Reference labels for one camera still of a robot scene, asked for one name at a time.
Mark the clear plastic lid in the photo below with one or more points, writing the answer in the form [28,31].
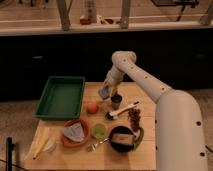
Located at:
[50,146]

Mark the tan block in bowl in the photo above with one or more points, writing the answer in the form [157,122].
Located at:
[125,139]

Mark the black stand post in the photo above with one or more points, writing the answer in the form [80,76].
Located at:
[9,149]

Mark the dark metal cup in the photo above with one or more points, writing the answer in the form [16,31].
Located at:
[116,101]

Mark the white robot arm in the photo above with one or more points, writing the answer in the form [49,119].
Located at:
[179,132]

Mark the black bowl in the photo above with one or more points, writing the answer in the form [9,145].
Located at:
[120,147]

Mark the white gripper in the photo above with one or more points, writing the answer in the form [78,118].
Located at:
[109,88]

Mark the green plastic cup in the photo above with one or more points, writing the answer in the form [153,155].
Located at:
[98,131]

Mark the brown dried chili bunch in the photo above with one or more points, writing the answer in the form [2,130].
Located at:
[134,117]

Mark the green plastic tray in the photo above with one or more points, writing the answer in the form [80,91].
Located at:
[61,98]

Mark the orange plastic bowl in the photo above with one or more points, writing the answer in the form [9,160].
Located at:
[67,142]

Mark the grey folded cloth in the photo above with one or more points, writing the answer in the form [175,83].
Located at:
[74,132]

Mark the green chili pepper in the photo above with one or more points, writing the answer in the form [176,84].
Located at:
[138,138]

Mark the silver fork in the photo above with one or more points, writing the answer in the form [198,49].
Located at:
[94,146]

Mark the orange fruit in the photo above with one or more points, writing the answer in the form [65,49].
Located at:
[92,107]

